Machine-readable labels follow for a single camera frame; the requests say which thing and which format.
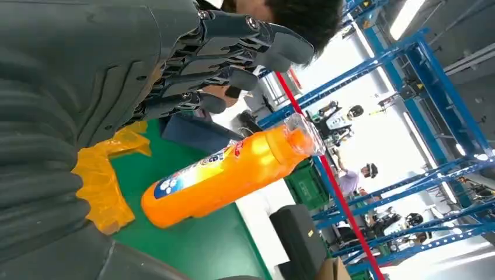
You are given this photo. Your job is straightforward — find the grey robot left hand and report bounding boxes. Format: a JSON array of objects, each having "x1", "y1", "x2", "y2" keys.
[{"x1": 0, "y1": 0, "x2": 315, "y2": 280}]

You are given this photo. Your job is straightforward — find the orange drink bottle clear cap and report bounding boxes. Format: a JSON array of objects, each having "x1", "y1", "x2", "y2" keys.
[{"x1": 141, "y1": 112, "x2": 327, "y2": 230}]

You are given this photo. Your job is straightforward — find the yellow crinkled sheet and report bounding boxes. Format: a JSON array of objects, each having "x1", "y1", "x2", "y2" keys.
[{"x1": 71, "y1": 121, "x2": 153, "y2": 236}]

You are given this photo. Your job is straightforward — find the ribbed grey left arm sleeve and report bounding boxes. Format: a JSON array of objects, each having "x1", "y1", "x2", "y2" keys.
[{"x1": 0, "y1": 73, "x2": 93, "y2": 264}]

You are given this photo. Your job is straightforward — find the green table mat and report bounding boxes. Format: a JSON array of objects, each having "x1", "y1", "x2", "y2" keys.
[{"x1": 109, "y1": 118, "x2": 274, "y2": 280}]

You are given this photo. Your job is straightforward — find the background humanoid robot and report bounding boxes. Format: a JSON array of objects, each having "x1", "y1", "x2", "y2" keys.
[
  {"x1": 362, "y1": 208, "x2": 427, "y2": 250},
  {"x1": 304, "y1": 100, "x2": 365, "y2": 148}
]

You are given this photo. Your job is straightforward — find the black box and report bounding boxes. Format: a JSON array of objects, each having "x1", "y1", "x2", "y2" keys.
[{"x1": 269, "y1": 204, "x2": 328, "y2": 280}]

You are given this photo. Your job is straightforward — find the person with headset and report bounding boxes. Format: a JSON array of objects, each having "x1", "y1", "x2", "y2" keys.
[{"x1": 333, "y1": 148, "x2": 379, "y2": 198}]

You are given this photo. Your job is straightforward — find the red pole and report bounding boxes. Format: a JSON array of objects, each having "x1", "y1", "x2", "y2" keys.
[{"x1": 274, "y1": 71, "x2": 387, "y2": 280}]

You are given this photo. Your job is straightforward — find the ceiling light strip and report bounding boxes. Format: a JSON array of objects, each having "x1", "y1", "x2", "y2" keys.
[{"x1": 389, "y1": 0, "x2": 427, "y2": 42}]

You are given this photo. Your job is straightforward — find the brown cardboard box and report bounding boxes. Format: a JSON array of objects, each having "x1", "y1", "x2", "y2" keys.
[{"x1": 315, "y1": 256, "x2": 352, "y2": 280}]

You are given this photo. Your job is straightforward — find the blue metal rack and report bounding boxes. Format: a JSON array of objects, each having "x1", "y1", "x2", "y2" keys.
[{"x1": 256, "y1": 0, "x2": 495, "y2": 276}]

